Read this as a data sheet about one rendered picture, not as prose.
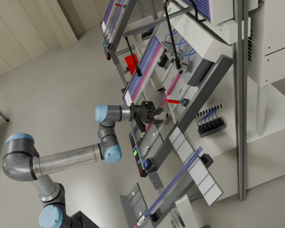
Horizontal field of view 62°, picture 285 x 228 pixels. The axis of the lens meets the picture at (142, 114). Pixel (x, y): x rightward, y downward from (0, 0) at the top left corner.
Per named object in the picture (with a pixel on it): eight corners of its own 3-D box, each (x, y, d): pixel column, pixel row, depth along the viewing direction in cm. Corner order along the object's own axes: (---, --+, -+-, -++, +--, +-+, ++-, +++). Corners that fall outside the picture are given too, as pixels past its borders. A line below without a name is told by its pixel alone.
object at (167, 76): (189, 119, 113) (180, 117, 111) (151, 56, 162) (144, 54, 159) (231, 58, 96) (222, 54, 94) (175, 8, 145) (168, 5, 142)
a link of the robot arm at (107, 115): (94, 116, 113) (96, 101, 108) (117, 116, 116) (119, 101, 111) (96, 126, 107) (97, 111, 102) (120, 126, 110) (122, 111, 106)
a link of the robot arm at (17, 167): (-8, 179, 88) (121, 146, 98) (-3, 157, 96) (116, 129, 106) (5, 196, 95) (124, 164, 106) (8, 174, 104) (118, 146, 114)
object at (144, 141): (151, 168, 131) (145, 168, 129) (127, 98, 179) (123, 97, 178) (167, 144, 121) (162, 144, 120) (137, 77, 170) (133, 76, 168)
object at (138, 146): (154, 170, 132) (142, 169, 129) (130, 100, 181) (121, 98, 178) (155, 169, 132) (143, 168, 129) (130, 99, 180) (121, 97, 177)
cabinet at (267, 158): (212, 206, 176) (202, 160, 134) (178, 139, 228) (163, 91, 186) (295, 174, 175) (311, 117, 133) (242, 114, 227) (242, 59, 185)
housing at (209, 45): (228, 67, 99) (201, 58, 92) (184, 25, 135) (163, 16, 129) (240, 50, 95) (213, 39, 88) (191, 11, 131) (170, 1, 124)
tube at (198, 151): (138, 228, 109) (135, 228, 108) (136, 225, 110) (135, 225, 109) (202, 149, 88) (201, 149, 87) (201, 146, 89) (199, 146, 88)
